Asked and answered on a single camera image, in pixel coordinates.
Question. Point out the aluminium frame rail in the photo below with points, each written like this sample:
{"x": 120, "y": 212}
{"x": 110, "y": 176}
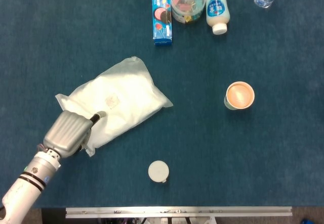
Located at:
{"x": 177, "y": 212}

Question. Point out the white cup lid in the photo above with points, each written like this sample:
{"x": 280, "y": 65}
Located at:
{"x": 158, "y": 171}

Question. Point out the blue cookie box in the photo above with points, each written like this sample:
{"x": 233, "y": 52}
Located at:
{"x": 162, "y": 14}

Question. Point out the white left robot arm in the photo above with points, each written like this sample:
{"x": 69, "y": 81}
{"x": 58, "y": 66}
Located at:
{"x": 27, "y": 186}

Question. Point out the white plastic bag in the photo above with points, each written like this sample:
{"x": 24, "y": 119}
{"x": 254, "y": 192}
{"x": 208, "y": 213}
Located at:
{"x": 121, "y": 102}

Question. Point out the white milk drink bottle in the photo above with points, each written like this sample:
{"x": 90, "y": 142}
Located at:
{"x": 216, "y": 4}

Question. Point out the paper cup with brown inside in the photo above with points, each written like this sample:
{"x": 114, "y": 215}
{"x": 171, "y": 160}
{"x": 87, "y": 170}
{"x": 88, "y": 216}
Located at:
{"x": 240, "y": 95}

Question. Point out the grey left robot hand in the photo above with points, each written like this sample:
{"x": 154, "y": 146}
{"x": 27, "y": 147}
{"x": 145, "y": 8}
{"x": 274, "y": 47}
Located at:
{"x": 67, "y": 134}

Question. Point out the clear jar of binder clips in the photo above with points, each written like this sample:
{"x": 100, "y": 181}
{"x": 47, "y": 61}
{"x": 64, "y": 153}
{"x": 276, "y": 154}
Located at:
{"x": 187, "y": 1}

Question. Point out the small blue object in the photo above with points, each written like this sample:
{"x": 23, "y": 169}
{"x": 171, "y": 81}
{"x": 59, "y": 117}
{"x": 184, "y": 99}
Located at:
{"x": 307, "y": 221}

